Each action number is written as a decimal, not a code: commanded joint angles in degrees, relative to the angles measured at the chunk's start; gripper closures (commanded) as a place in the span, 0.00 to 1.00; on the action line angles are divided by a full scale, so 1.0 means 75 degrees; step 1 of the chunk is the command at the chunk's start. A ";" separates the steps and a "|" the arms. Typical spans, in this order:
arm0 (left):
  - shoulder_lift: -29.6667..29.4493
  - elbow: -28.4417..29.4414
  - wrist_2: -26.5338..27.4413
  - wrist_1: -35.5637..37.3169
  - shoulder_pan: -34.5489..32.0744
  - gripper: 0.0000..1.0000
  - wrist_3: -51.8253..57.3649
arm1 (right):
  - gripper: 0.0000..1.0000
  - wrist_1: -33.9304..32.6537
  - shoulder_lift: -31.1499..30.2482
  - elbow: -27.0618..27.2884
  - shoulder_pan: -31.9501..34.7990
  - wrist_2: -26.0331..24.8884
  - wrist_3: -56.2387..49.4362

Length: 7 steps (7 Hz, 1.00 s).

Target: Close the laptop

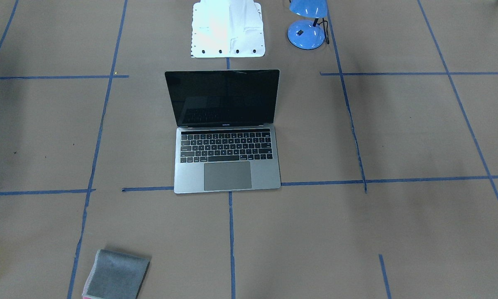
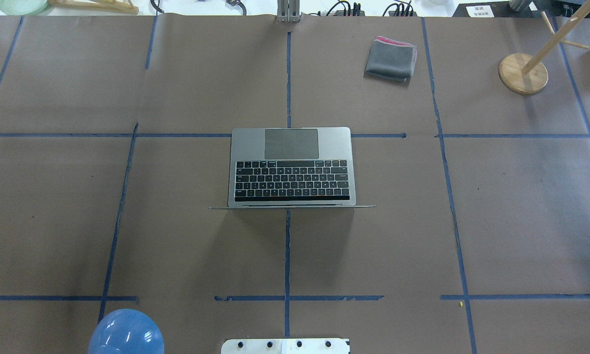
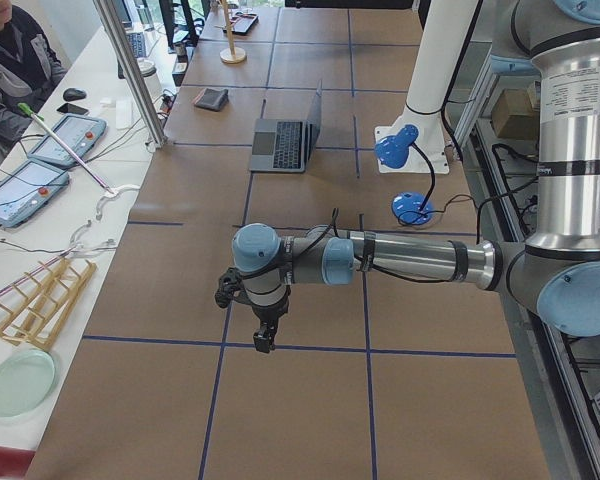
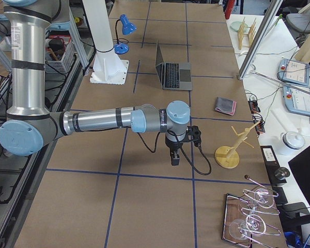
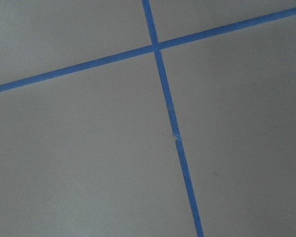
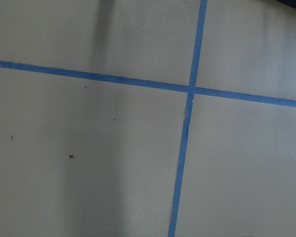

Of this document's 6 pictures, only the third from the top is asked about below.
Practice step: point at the grey laptop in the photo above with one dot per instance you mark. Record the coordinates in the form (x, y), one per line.
(285, 146)

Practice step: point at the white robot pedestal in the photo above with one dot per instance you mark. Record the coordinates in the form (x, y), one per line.
(448, 25)

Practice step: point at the seated person dark jacket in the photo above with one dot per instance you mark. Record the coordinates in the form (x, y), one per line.
(29, 70)

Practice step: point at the black smartphone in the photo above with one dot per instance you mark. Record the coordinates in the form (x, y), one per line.
(70, 108)

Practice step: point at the teach pendant tablet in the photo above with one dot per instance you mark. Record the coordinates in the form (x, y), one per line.
(79, 132)
(24, 192)

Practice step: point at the long reacher stick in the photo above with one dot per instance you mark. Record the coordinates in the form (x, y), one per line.
(110, 192)

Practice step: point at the lower teach pendant tablet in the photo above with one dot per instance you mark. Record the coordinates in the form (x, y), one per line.
(24, 192)

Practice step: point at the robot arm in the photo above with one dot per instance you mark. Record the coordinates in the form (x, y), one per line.
(554, 273)

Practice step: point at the wooden dish rack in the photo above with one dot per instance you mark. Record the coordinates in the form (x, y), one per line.
(35, 308)

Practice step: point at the pale green glass plate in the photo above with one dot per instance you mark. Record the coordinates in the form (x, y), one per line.
(26, 379)

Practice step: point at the grey folded cloth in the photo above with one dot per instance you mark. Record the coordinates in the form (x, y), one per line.
(211, 99)

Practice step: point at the cardboard box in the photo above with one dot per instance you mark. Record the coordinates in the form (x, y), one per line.
(513, 117)

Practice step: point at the upper teach pendant tablet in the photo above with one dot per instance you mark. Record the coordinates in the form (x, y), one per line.
(79, 132)

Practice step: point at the black computer mouse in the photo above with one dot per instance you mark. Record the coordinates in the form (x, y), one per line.
(74, 94)

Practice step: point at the blue desk lamp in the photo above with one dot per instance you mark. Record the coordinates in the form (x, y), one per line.
(409, 208)

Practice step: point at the wooden mug tree stand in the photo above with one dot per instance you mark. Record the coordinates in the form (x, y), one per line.
(232, 54)

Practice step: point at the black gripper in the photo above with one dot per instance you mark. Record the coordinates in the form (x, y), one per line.
(268, 313)

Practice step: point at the aluminium frame post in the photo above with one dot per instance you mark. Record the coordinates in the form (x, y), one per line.
(131, 70)

